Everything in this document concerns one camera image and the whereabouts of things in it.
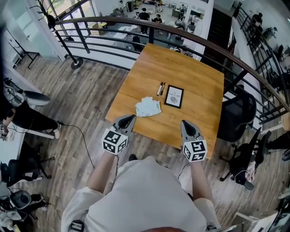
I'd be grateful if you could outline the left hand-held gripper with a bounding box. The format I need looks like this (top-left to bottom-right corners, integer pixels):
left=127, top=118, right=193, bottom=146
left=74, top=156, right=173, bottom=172
left=101, top=114, right=137, bottom=156

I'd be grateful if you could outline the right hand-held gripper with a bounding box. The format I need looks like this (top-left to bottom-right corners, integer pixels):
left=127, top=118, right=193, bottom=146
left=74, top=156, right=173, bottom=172
left=180, top=120, right=208, bottom=163

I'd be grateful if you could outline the white lidded wet wipe pack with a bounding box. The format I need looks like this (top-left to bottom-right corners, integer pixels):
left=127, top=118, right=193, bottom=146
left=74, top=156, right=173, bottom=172
left=135, top=97, right=162, bottom=118

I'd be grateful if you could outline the person's right forearm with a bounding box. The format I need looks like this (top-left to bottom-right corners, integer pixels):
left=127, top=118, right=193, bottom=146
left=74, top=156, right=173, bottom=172
left=190, top=160, right=215, bottom=202

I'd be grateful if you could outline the person's left forearm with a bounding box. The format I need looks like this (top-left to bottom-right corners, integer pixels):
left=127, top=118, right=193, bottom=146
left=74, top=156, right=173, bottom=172
left=87, top=151, right=116, bottom=195

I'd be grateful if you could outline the wooden table with white legs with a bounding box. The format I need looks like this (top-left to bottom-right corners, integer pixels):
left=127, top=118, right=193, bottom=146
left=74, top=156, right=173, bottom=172
left=105, top=43, right=225, bottom=160

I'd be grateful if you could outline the black framed leaf picture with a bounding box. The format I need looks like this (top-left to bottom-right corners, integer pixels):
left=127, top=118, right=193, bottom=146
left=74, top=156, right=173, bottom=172
left=164, top=85, right=184, bottom=110

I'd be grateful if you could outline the black mesh office chair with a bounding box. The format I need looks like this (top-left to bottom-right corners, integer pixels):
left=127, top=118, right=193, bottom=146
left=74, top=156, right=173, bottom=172
left=216, top=85, right=258, bottom=143

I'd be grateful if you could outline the black office chair with headrest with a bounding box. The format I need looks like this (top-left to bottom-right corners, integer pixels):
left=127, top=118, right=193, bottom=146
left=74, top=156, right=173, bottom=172
left=219, top=126, right=272, bottom=191

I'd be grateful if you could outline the pink cloth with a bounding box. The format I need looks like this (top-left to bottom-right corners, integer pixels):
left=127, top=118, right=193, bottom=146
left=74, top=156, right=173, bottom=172
left=246, top=163, right=257, bottom=183

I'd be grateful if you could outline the black coat rack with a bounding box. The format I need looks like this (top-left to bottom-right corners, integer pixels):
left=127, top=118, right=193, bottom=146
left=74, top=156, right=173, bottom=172
left=29, top=0, right=84, bottom=70

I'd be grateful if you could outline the person's white shirt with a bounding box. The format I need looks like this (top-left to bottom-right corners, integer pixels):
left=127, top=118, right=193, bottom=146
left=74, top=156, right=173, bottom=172
left=61, top=156, right=222, bottom=232

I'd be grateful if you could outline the grey white office chair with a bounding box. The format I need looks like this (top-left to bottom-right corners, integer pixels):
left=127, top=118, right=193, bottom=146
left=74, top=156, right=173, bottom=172
left=22, top=90, right=52, bottom=107

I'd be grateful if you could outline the light wooden desk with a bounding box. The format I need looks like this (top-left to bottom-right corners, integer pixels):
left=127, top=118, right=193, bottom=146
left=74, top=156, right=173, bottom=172
left=280, top=111, right=290, bottom=132

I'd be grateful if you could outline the black metal railing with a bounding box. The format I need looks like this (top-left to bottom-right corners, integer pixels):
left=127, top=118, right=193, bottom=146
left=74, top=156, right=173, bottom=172
left=54, top=15, right=290, bottom=127

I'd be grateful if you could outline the white desk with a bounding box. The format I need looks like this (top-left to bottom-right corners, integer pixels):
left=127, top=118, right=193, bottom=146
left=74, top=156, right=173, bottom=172
left=0, top=123, right=55, bottom=160

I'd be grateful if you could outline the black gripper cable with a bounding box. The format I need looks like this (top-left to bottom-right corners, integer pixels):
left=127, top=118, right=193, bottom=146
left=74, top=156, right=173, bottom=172
left=111, top=155, right=120, bottom=191
left=178, top=162, right=192, bottom=179

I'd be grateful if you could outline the black floor cable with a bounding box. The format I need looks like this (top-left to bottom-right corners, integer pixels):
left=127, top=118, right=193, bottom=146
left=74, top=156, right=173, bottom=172
left=58, top=121, right=96, bottom=169

